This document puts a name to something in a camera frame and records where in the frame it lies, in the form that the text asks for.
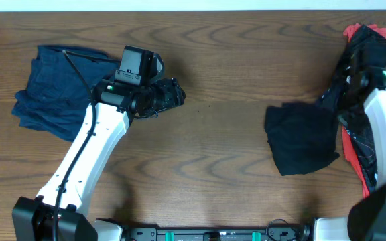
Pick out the black shirt with white logo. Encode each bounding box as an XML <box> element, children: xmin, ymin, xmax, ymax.
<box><xmin>264</xmin><ymin>102</ymin><xmax>340</xmax><ymax>176</ymax></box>

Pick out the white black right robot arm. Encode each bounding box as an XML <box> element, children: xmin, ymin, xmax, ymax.
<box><xmin>311</xmin><ymin>66</ymin><xmax>386</xmax><ymax>240</ymax></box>

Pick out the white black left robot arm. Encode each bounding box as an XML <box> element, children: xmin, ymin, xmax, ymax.
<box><xmin>12</xmin><ymin>78</ymin><xmax>186</xmax><ymax>240</ymax></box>

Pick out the folded navy blue garment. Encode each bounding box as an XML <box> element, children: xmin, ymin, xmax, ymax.
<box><xmin>11</xmin><ymin>45</ymin><xmax>119</xmax><ymax>141</ymax></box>

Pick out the red mesh garment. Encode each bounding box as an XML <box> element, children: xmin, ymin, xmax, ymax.
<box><xmin>341</xmin><ymin>127</ymin><xmax>377</xmax><ymax>197</ymax></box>

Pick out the black patterned garment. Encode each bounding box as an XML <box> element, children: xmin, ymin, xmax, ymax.
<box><xmin>319</xmin><ymin>24</ymin><xmax>386</xmax><ymax>196</ymax></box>

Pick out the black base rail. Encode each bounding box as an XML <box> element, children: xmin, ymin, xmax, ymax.
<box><xmin>121</xmin><ymin>224</ymin><xmax>313</xmax><ymax>241</ymax></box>

